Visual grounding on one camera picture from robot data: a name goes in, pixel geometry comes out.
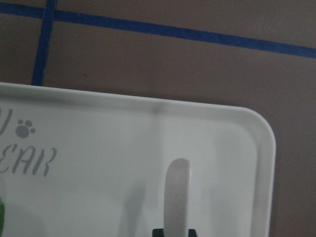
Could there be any cream bear print tray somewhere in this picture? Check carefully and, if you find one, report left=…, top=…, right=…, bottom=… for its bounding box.
left=0, top=83, right=276, bottom=237

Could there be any green avocado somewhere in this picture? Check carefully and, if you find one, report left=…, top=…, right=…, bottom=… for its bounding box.
left=0, top=198, right=5, bottom=233

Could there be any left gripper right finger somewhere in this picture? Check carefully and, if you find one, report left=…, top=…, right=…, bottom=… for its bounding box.
left=188, top=229, right=198, bottom=237

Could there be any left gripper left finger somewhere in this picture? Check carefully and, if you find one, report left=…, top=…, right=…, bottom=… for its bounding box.
left=152, top=229, right=164, bottom=237

